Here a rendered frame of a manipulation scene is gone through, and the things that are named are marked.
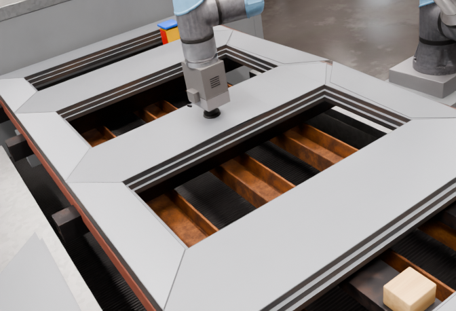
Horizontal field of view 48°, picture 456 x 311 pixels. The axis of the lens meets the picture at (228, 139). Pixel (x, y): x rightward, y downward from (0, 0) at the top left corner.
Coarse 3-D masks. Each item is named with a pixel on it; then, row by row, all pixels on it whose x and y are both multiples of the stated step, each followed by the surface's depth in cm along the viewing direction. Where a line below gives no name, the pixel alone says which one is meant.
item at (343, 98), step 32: (64, 64) 169; (256, 64) 149; (288, 64) 141; (0, 96) 156; (96, 96) 143; (128, 96) 147; (320, 96) 128; (352, 96) 121; (256, 128) 119; (192, 160) 112; (448, 192) 89; (96, 224) 95; (416, 224) 85; (352, 256) 80; (320, 288) 77
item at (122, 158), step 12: (108, 144) 118; (120, 144) 118; (108, 156) 114; (120, 156) 113; (132, 156) 112; (144, 156) 112; (120, 168) 109; (132, 168) 108; (144, 168) 107; (120, 180) 105
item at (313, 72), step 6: (282, 66) 141; (288, 66) 140; (294, 66) 140; (300, 66) 139; (306, 66) 138; (312, 66) 138; (300, 72) 136; (306, 72) 135; (312, 72) 135; (318, 72) 134; (324, 72) 134; (312, 78) 132; (318, 78) 131; (324, 78) 131
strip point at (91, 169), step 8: (88, 152) 117; (88, 160) 114; (96, 160) 113; (80, 168) 111; (88, 168) 111; (96, 168) 110; (104, 168) 110; (72, 176) 109; (80, 176) 109; (88, 176) 108; (96, 176) 108; (104, 176) 107; (112, 176) 107
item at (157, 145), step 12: (132, 132) 121; (144, 132) 120; (156, 132) 120; (132, 144) 117; (144, 144) 116; (156, 144) 115; (168, 144) 114; (180, 144) 113; (156, 156) 111; (168, 156) 110
